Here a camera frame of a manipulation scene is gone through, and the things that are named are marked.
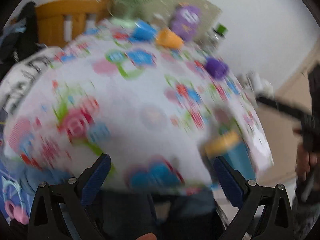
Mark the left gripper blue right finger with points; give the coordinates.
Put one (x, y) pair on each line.
(276, 221)

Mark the floral tablecloth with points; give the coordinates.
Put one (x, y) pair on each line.
(150, 109)

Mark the white folded t-shirt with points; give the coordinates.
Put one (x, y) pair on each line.
(22, 75)

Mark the beige patterned foam board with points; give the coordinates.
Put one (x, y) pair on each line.
(209, 13)

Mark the black bag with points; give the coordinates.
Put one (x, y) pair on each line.
(20, 40)

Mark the blue bed sheet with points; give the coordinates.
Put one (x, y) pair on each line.
(28, 158)

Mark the white floor fan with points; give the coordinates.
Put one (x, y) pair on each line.
(254, 85)

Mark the purple plastic cup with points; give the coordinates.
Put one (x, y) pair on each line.
(216, 69)

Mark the right hand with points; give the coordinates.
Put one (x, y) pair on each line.
(305, 161)

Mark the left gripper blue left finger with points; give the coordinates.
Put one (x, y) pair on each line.
(46, 219)

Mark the orange plastic cup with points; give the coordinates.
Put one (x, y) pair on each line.
(168, 39)

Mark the teal cup with yellow rim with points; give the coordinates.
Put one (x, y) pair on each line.
(235, 151)

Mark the glass jar with green lid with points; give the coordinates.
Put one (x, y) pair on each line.
(215, 37)

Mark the blue plastic cup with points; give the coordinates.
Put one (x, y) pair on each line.
(143, 31)

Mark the purple plush toy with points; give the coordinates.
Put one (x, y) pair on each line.
(185, 21)

